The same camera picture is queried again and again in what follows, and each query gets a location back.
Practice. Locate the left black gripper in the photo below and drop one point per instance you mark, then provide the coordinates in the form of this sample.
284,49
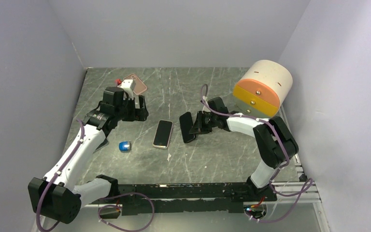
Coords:
143,112

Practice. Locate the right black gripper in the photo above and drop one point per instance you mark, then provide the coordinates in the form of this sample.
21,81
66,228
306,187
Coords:
198,126

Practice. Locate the black phone case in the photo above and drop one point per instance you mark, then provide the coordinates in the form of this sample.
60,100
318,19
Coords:
186,124

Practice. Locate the pink phone case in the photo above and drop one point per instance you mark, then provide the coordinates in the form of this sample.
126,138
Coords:
140,86

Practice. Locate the black smartphone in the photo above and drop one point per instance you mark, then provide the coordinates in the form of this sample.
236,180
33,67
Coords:
163,134

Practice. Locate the beige phone case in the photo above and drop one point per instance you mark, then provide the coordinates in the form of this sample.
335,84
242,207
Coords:
155,141

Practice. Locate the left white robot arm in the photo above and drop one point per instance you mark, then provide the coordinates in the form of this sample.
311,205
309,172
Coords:
57,195

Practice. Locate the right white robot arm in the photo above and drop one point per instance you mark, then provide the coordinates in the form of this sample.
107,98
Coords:
275,143

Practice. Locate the blue grey small cylinder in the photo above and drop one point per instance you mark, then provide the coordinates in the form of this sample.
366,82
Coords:
125,146

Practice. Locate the round drawer cabinet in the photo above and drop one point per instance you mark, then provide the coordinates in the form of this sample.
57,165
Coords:
262,89

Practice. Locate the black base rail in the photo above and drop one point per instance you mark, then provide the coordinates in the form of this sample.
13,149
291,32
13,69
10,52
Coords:
232,197

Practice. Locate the aluminium frame rail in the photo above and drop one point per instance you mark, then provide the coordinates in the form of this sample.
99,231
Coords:
289,191

